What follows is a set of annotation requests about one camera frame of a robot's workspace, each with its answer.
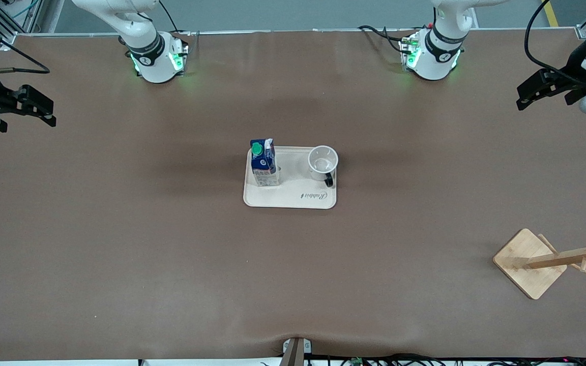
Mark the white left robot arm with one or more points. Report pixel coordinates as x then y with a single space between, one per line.
438 58

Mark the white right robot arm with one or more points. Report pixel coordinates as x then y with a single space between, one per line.
155 66

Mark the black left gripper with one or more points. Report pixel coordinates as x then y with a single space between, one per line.
574 65

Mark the wooden cup rack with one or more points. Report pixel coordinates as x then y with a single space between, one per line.
524 264

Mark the small green circuit board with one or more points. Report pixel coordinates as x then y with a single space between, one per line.
356 361

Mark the blue white milk carton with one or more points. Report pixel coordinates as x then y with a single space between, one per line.
264 165

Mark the metal table edge bracket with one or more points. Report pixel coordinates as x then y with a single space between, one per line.
295 351

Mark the cream plastic tray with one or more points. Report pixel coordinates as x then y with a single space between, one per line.
298 195

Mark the brown table mat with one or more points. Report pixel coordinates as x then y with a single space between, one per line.
120 254

